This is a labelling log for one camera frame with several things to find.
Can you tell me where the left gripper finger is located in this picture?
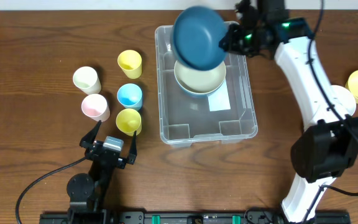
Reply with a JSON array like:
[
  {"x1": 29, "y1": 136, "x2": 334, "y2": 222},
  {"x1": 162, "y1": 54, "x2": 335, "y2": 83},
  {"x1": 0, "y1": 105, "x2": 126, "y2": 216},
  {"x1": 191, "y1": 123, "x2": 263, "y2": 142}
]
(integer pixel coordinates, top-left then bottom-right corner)
[
  {"x1": 80, "y1": 120, "x2": 102, "y2": 148},
  {"x1": 127, "y1": 131, "x2": 137, "y2": 164}
]

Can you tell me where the dark blue bowl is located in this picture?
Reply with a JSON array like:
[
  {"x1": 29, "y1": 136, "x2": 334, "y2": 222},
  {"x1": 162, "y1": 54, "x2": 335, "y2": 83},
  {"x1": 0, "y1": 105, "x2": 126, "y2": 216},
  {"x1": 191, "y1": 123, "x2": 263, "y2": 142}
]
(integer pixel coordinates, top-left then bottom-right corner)
[
  {"x1": 175, "y1": 79, "x2": 226, "y2": 97},
  {"x1": 172, "y1": 6, "x2": 227, "y2": 71}
]

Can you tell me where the beige bowl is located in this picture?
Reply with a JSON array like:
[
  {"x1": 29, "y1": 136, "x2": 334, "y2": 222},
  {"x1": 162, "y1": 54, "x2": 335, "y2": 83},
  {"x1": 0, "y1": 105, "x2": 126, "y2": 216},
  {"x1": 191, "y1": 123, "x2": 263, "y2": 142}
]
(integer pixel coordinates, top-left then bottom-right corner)
[{"x1": 173, "y1": 60, "x2": 226, "y2": 93}]

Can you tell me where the white bowl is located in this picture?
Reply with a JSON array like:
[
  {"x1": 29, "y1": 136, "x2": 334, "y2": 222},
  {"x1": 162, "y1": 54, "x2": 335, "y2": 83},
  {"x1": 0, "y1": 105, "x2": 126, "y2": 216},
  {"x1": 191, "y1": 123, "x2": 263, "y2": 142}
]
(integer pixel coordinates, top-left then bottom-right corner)
[{"x1": 331, "y1": 85, "x2": 356, "y2": 116}]

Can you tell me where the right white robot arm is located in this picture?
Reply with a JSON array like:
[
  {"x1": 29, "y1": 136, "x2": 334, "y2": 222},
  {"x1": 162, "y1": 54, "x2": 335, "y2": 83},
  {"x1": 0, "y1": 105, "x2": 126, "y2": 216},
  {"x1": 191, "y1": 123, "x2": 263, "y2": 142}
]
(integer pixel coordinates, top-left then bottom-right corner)
[{"x1": 219, "y1": 1, "x2": 358, "y2": 223}]

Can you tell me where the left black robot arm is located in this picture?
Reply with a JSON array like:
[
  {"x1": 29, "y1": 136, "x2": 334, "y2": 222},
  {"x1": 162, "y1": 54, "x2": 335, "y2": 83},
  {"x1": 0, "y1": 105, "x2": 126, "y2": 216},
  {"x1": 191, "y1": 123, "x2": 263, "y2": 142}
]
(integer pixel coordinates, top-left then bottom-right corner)
[{"x1": 67, "y1": 121, "x2": 138, "y2": 213}]

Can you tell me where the white label in container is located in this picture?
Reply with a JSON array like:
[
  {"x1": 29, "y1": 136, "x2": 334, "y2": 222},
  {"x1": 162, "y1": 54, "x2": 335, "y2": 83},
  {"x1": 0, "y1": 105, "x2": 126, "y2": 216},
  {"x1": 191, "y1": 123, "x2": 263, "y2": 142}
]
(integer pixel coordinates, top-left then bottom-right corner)
[{"x1": 208, "y1": 81, "x2": 231, "y2": 112}]

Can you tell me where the clear plastic storage container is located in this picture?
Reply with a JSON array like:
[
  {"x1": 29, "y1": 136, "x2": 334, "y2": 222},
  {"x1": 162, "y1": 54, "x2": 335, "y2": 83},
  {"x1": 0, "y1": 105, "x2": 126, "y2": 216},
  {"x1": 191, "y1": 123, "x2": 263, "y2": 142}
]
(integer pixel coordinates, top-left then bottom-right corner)
[{"x1": 155, "y1": 26, "x2": 258, "y2": 147}]

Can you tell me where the yellow cup near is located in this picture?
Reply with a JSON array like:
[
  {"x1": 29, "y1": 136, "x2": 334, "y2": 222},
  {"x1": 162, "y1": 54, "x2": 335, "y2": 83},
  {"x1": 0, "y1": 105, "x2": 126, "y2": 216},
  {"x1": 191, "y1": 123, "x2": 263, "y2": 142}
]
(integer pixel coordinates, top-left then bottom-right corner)
[{"x1": 116, "y1": 108, "x2": 142, "y2": 136}]

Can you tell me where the yellow cup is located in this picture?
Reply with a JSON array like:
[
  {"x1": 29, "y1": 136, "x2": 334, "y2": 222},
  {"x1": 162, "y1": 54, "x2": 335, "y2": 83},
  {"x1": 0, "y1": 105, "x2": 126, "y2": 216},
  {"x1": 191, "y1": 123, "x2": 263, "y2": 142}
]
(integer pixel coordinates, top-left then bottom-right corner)
[
  {"x1": 117, "y1": 50, "x2": 142, "y2": 79},
  {"x1": 116, "y1": 108, "x2": 142, "y2": 136}
]

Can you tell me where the pink cup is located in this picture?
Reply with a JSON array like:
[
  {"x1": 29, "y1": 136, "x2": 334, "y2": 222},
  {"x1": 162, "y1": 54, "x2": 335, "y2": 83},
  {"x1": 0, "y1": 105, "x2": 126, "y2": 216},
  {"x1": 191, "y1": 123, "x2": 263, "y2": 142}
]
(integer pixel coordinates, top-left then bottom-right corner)
[{"x1": 81, "y1": 94, "x2": 110, "y2": 122}]

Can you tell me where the light blue cup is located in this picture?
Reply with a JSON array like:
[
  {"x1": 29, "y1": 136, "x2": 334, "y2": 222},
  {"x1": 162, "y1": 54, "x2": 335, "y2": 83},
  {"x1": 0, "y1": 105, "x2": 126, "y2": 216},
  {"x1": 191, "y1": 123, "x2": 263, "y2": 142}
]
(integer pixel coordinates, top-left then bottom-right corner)
[{"x1": 117, "y1": 83, "x2": 143, "y2": 111}]

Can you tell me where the cream white cup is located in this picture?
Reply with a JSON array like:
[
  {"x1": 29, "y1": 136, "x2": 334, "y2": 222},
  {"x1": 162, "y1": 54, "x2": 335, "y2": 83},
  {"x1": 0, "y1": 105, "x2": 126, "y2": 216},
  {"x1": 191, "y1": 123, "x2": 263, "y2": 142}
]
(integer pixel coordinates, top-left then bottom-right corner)
[{"x1": 73, "y1": 67, "x2": 101, "y2": 95}]

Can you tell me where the yellow cup far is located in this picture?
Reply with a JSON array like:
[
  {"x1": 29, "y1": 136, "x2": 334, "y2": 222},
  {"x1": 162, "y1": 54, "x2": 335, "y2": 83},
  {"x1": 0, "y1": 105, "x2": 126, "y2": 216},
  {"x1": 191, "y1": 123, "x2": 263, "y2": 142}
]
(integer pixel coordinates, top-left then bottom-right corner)
[{"x1": 117, "y1": 50, "x2": 142, "y2": 79}]

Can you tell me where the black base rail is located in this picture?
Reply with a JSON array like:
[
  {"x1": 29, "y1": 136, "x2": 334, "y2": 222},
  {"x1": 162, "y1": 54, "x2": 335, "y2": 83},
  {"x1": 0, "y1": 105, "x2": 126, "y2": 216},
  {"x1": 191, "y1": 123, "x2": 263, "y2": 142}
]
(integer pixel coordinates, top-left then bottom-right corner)
[{"x1": 39, "y1": 210, "x2": 352, "y2": 224}]

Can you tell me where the right black cable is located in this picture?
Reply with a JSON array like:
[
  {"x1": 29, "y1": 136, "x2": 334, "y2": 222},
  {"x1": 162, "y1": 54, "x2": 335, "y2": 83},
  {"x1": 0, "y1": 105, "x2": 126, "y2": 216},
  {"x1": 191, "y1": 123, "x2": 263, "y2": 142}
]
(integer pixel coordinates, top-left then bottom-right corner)
[{"x1": 306, "y1": 0, "x2": 358, "y2": 224}]

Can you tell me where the black cable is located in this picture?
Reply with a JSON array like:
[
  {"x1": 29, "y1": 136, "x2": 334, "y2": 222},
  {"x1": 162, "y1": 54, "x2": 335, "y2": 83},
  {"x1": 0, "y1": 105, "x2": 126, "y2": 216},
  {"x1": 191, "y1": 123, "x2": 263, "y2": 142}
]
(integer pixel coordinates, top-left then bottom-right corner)
[
  {"x1": 306, "y1": 0, "x2": 358, "y2": 224},
  {"x1": 15, "y1": 156, "x2": 88, "y2": 224}
]

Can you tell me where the left black cable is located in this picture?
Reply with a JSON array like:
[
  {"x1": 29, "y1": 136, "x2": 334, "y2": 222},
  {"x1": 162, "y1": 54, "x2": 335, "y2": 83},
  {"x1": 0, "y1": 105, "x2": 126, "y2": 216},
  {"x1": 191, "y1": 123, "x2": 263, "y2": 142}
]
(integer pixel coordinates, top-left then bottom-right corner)
[{"x1": 15, "y1": 156, "x2": 88, "y2": 224}]

